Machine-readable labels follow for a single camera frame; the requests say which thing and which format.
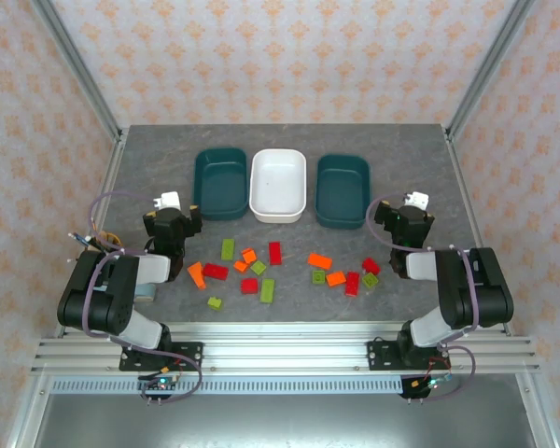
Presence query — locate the teal plastic container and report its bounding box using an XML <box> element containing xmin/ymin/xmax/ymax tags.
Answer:
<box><xmin>315</xmin><ymin>154</ymin><xmax>372</xmax><ymax>231</ymax></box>
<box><xmin>193</xmin><ymin>147</ymin><xmax>251</xmax><ymax>222</ymax></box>

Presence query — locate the tan pencil cup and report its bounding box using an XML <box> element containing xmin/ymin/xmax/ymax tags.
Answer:
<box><xmin>84</xmin><ymin>231</ymin><xmax>122</xmax><ymax>256</ymax></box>

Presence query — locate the white plastic container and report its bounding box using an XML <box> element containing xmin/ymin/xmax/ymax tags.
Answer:
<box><xmin>249</xmin><ymin>147</ymin><xmax>308</xmax><ymax>224</ymax></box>

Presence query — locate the small circuit board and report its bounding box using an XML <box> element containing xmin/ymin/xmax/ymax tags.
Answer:
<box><xmin>137</xmin><ymin>376</ymin><xmax>178</xmax><ymax>398</ymax></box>
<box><xmin>400</xmin><ymin>372</ymin><xmax>454</xmax><ymax>401</ymax></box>

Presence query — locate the aluminium base beam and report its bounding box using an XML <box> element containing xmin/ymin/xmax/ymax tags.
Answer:
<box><xmin>30</xmin><ymin>320</ymin><xmax>541</xmax><ymax>374</ymax></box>

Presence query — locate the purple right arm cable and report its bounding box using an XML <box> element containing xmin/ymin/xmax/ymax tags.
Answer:
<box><xmin>366</xmin><ymin>194</ymin><xmax>477</xmax><ymax>402</ymax></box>

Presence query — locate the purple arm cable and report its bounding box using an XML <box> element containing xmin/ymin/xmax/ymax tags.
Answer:
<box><xmin>366</xmin><ymin>194</ymin><xmax>477</xmax><ymax>402</ymax></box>
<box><xmin>81</xmin><ymin>190</ymin><xmax>204</xmax><ymax>405</ymax></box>

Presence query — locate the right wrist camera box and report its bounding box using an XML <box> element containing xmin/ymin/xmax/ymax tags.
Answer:
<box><xmin>403</xmin><ymin>189</ymin><xmax>430</xmax><ymax>211</ymax></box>

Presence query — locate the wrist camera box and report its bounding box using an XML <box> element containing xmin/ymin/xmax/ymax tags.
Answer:
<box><xmin>403</xmin><ymin>189</ymin><xmax>430</xmax><ymax>211</ymax></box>
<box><xmin>151</xmin><ymin>189</ymin><xmax>184</xmax><ymax>212</ymax></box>

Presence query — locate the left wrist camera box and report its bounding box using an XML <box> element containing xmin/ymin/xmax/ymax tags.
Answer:
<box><xmin>151</xmin><ymin>189</ymin><xmax>184</xmax><ymax>212</ymax></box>

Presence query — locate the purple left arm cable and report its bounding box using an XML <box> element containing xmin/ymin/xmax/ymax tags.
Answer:
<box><xmin>81</xmin><ymin>190</ymin><xmax>204</xmax><ymax>405</ymax></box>

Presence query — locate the aluminium table side rail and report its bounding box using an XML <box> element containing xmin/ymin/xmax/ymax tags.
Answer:
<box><xmin>442</xmin><ymin>128</ymin><xmax>514</xmax><ymax>337</ymax></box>
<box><xmin>53</xmin><ymin>130</ymin><xmax>130</xmax><ymax>340</ymax></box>

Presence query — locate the aluminium frame post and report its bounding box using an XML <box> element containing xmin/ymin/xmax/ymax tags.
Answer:
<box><xmin>30</xmin><ymin>0</ymin><xmax>124</xmax><ymax>144</ymax></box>
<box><xmin>445</xmin><ymin>0</ymin><xmax>538</xmax><ymax>141</ymax></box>

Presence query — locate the grey slotted cable duct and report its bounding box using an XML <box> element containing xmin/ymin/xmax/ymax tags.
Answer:
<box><xmin>49</xmin><ymin>378</ymin><xmax>405</xmax><ymax>395</ymax></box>

